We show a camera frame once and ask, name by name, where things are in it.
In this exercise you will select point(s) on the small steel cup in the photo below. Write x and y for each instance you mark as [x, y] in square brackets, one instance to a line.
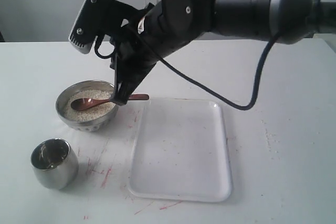
[54, 163]

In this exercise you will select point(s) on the white plastic tray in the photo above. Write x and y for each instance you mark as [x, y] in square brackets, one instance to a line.
[180, 152]

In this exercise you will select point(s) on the brown wooden spoon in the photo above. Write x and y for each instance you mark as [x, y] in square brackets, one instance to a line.
[88, 103]

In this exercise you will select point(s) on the steel bowl of rice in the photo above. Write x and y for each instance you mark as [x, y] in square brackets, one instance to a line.
[91, 119]

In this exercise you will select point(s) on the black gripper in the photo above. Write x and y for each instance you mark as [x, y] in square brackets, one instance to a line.
[152, 34]

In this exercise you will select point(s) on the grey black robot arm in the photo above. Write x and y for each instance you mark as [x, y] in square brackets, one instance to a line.
[272, 21]

